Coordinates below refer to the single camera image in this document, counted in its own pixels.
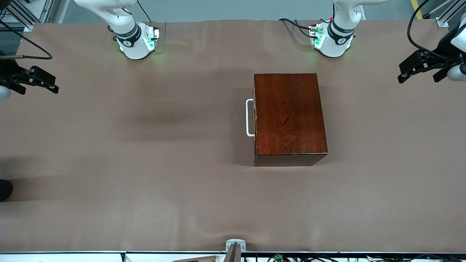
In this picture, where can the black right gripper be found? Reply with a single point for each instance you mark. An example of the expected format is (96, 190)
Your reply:
(7, 71)

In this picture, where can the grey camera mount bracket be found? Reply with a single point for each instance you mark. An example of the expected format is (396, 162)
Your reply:
(235, 243)

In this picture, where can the yellow floor tape strip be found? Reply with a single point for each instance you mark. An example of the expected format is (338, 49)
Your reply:
(417, 9)

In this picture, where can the aluminium frame with black struts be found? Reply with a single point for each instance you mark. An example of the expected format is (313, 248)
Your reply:
(45, 9)

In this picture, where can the black rounded object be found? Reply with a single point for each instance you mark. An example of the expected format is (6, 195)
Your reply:
(4, 190)

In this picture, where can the brown cardboard piece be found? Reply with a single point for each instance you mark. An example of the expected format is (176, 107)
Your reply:
(198, 259)

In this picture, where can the brown table cover sheet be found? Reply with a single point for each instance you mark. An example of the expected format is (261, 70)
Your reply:
(145, 163)

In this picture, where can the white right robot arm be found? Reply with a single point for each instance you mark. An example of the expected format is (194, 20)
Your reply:
(133, 47)

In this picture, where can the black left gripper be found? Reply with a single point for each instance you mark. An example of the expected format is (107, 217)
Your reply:
(442, 48)

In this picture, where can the green terminal connector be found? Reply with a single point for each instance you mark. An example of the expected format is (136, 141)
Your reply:
(278, 257)

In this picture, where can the dark brown wooden cabinet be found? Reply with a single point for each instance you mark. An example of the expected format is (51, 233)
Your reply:
(291, 116)

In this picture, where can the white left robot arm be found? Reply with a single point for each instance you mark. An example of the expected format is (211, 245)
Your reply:
(336, 40)

